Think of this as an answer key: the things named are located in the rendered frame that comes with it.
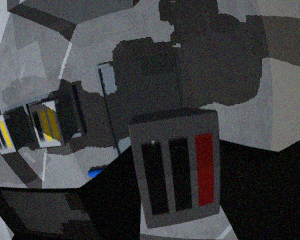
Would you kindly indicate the blue rod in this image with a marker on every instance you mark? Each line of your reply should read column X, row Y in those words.
column 94, row 172

